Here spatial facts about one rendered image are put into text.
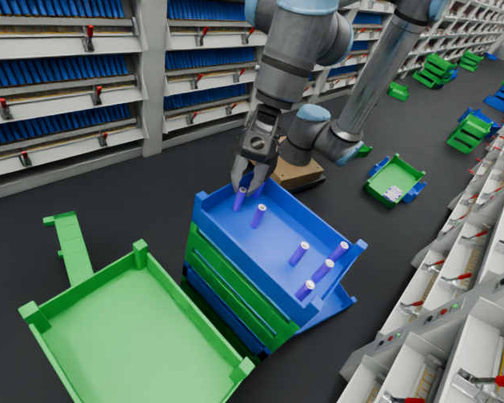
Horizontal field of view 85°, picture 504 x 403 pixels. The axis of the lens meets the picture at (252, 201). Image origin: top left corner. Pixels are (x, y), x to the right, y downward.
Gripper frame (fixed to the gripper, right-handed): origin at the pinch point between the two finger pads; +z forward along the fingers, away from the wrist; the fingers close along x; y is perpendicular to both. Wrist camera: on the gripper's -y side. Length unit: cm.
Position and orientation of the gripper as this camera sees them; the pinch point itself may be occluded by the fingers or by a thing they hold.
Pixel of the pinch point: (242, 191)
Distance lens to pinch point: 58.9
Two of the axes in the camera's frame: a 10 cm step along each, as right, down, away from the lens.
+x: -9.4, -3.3, -0.4
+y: 1.3, -4.9, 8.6
